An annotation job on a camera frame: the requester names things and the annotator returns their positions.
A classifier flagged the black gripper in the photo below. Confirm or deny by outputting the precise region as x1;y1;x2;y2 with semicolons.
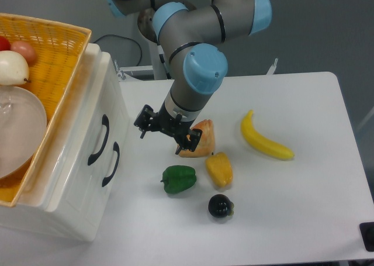
134;105;203;155

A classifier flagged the black top drawer handle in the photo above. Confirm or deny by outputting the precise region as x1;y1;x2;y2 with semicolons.
87;114;110;166

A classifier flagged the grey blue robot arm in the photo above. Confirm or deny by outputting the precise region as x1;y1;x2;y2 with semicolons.
107;0;272;151

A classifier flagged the white drawer cabinet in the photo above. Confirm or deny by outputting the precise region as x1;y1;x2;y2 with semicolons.
1;44;130;241

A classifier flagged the toy bread croissant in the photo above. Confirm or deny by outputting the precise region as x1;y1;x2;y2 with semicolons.
178;119;215;158

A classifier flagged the green bell pepper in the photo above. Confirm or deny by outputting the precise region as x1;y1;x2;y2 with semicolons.
160;165;197;194

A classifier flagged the yellow bell pepper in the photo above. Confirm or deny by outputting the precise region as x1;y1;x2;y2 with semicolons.
205;152;233;188

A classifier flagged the dark purple eggplant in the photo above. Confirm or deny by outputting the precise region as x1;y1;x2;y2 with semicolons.
208;194;234;219

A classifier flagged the yellow banana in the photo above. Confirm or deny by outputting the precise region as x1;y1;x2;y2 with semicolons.
240;110;295;161

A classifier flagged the yellow woven basket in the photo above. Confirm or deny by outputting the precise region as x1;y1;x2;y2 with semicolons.
1;13;92;208

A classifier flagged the pink plate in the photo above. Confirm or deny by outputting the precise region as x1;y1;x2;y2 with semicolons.
1;87;47;178

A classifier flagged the pink peach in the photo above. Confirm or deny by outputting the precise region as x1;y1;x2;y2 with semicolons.
11;41;37;65

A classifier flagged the white pear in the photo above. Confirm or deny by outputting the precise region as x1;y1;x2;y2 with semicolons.
0;50;31;86

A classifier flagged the red tomato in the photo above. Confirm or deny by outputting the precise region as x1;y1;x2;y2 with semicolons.
0;36;11;51

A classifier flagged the black corner device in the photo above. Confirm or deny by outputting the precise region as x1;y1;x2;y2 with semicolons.
359;222;374;252

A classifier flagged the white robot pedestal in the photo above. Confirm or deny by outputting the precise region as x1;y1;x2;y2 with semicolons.
137;8;176;80

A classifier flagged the metal base bracket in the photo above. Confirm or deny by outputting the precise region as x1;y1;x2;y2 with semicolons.
113;57;279;81

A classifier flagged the black cable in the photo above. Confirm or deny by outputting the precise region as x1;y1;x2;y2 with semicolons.
92;33;143;68

